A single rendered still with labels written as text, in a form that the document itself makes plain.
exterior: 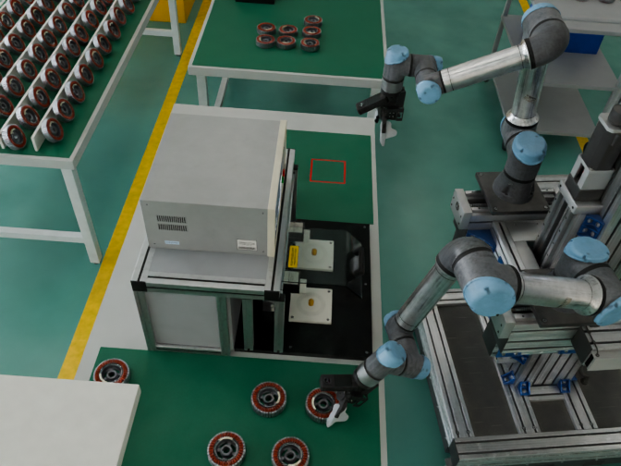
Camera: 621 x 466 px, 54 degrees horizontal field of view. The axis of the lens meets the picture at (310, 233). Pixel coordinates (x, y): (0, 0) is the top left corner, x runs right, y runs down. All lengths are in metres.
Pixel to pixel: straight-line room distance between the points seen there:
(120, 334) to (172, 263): 0.43
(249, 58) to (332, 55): 0.47
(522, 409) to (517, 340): 0.71
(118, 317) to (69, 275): 1.23
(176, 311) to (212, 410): 0.33
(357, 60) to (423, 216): 1.00
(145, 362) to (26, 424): 0.65
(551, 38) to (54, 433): 1.73
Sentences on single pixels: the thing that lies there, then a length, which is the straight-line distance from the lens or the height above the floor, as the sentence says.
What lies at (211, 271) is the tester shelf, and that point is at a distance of 1.85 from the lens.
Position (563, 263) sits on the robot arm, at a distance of 1.96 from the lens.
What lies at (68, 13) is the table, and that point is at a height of 0.80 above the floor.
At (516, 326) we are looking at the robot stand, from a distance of 2.05.
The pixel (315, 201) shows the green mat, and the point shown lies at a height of 0.75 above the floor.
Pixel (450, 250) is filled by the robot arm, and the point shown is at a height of 1.34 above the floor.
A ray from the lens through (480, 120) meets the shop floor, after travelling 4.62.
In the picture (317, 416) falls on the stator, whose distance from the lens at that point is 1.95.
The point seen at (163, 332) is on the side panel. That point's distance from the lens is 2.07.
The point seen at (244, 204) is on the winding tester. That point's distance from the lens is 1.75.
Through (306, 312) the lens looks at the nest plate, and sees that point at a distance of 2.16.
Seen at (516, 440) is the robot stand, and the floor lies 0.23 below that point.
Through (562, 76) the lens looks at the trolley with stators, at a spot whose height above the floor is 0.55.
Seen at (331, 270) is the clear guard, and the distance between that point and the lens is 1.92.
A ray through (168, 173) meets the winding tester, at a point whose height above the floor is 1.32.
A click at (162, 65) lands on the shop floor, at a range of 4.98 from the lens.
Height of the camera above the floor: 2.52
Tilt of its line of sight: 46 degrees down
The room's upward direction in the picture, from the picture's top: 4 degrees clockwise
